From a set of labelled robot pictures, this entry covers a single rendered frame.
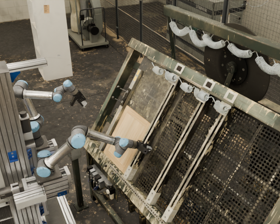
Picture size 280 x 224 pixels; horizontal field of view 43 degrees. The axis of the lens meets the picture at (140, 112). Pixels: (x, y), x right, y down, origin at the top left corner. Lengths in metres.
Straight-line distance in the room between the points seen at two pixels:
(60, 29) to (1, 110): 4.16
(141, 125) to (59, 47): 4.09
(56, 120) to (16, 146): 2.78
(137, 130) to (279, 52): 1.46
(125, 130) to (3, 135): 1.16
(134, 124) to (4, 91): 1.26
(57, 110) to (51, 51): 1.38
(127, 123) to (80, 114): 2.63
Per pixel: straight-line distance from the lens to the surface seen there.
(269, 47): 3.04
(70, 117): 6.13
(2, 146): 3.34
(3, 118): 3.21
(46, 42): 7.16
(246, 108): 2.71
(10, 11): 11.46
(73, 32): 9.58
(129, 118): 3.60
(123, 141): 3.06
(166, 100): 3.23
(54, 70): 7.40
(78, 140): 2.97
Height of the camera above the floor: 3.23
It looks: 32 degrees down
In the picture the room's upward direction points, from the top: straight up
